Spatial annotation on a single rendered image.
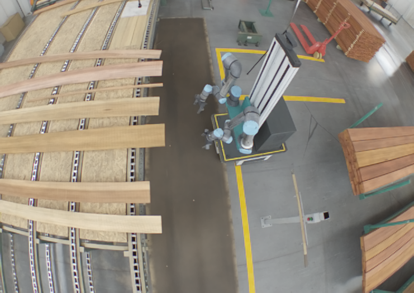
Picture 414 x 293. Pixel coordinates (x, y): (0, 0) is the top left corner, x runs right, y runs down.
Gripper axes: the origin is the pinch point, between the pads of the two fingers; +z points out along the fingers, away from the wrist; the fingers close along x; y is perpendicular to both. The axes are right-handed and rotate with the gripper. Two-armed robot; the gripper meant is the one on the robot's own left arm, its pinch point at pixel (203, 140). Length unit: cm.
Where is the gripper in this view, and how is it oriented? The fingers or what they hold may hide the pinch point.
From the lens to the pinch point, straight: 200.7
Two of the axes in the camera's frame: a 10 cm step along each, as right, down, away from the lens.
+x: 0.4, 9.6, -2.9
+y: -8.7, -1.0, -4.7
